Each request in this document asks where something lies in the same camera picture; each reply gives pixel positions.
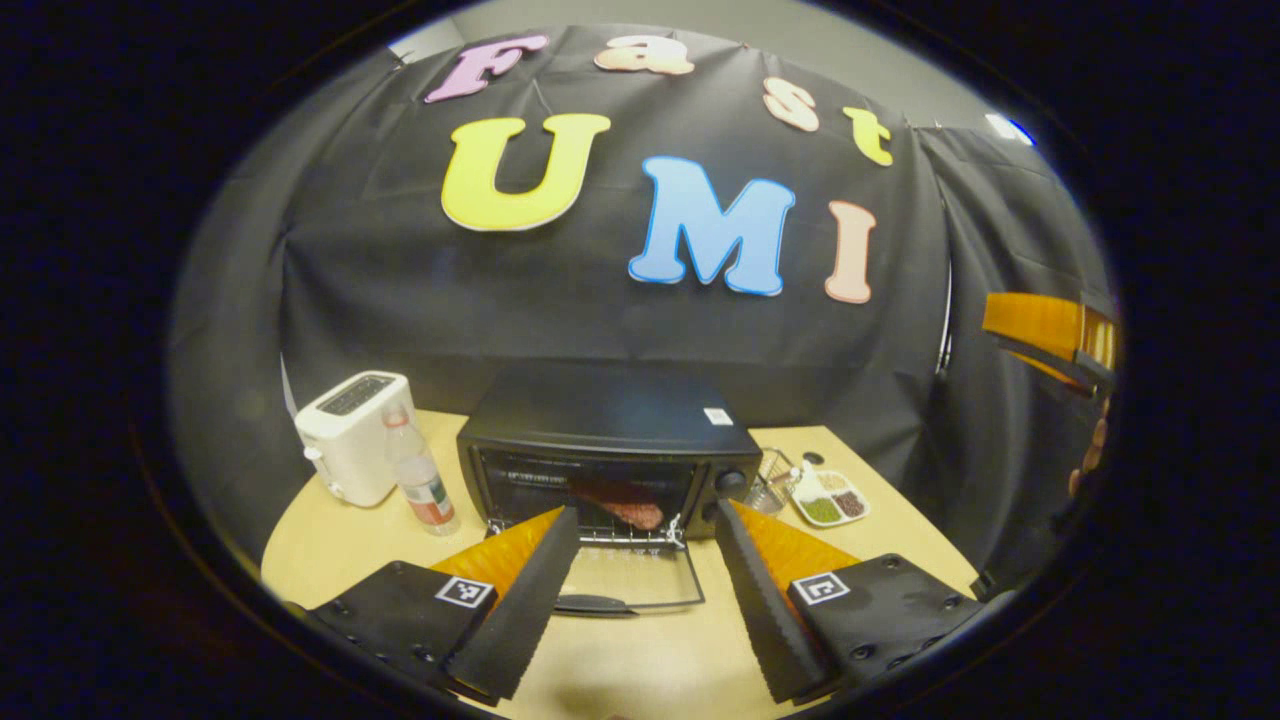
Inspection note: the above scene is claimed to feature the white toaster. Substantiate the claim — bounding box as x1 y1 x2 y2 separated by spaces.
293 370 417 509

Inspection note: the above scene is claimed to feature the black electric oven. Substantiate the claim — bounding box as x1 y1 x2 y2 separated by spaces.
456 364 765 618

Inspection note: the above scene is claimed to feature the clear plastic bottle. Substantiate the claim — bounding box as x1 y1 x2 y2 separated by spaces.
384 404 462 538

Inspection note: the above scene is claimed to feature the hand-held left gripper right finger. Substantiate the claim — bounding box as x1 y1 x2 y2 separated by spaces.
714 499 988 705

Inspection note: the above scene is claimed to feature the metal wire basket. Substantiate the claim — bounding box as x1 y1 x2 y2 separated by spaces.
744 446 802 515

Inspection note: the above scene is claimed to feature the red meat piece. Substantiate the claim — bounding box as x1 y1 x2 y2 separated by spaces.
574 489 665 532

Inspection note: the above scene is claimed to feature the black backdrop cloth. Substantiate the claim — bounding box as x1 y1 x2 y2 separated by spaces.
170 25 1121 601

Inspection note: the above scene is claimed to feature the white divided plate with beans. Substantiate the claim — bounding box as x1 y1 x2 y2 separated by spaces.
789 467 872 529

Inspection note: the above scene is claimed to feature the small ceiling light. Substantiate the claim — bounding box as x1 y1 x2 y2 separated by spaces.
984 112 1037 147

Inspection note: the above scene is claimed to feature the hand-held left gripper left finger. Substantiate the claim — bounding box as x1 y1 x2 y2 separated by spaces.
305 506 582 703

